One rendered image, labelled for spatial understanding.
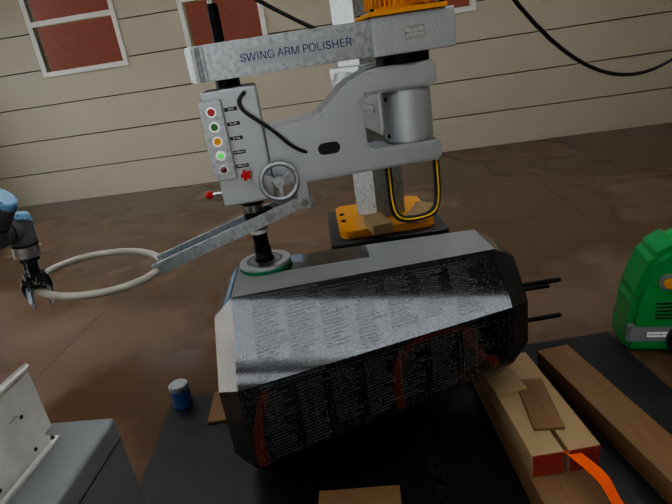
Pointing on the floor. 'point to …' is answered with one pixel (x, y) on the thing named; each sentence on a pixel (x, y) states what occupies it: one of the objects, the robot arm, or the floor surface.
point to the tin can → (181, 396)
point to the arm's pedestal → (82, 468)
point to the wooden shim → (216, 410)
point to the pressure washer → (646, 295)
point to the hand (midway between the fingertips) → (42, 303)
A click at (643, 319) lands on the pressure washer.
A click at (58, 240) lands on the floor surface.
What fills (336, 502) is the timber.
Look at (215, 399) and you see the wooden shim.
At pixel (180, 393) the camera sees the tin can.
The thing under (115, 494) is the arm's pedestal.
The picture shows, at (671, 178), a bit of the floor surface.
